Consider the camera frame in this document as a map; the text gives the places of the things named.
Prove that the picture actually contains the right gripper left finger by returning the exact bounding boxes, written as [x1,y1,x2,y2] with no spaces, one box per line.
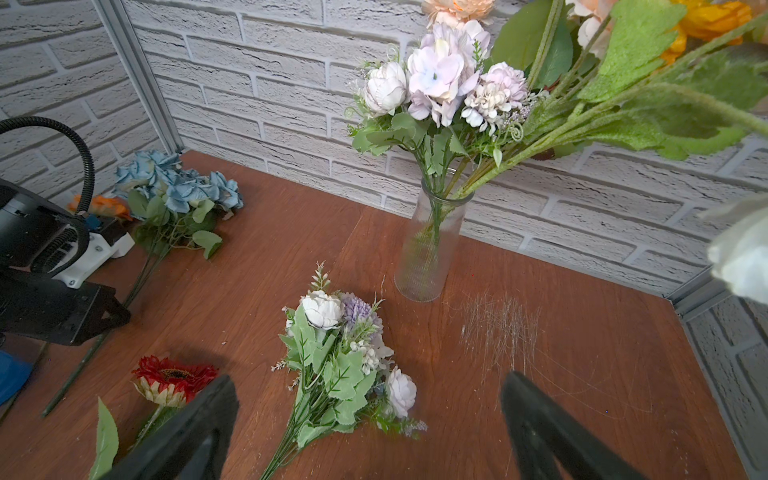
[98,375,239,479]

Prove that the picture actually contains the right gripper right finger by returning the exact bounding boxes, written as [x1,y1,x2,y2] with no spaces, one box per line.
[500,371,644,479]

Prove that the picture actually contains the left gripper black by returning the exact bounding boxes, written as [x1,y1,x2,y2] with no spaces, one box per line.
[1,180,131,345]

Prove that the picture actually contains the clear glass vase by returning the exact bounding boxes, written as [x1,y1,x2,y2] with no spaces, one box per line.
[394,179,472,303]

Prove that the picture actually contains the white ranunculus flower stem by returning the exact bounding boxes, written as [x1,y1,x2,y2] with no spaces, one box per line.
[468,1,767,295]

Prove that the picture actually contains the orange yellow flower stem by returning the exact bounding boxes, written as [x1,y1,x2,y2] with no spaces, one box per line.
[661,0,767,65]

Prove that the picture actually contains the white lilac bouquet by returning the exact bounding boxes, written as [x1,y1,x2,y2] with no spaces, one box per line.
[261,263,428,479]
[349,18,537,199]

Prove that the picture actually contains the blue hydrangea flower stem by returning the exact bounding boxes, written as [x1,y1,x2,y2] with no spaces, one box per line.
[490,0,574,90]

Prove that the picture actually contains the peach rose flower stem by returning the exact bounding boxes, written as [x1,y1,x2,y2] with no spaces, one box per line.
[529,1,616,90]

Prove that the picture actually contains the red gerbera flower stem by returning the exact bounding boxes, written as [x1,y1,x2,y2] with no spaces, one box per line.
[89,356,219,479]

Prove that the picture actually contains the blue oval dish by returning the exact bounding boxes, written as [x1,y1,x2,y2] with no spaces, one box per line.
[0,351,32,405]

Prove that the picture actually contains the dusty blue hydrangea stem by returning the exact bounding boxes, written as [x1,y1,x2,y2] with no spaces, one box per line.
[41,149,246,418]

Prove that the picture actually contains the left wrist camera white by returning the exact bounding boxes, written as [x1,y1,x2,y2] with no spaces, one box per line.
[54,216,135,289]

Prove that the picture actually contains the black corrugated cable conduit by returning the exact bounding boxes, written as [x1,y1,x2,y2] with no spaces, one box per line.
[0,116,97,217]

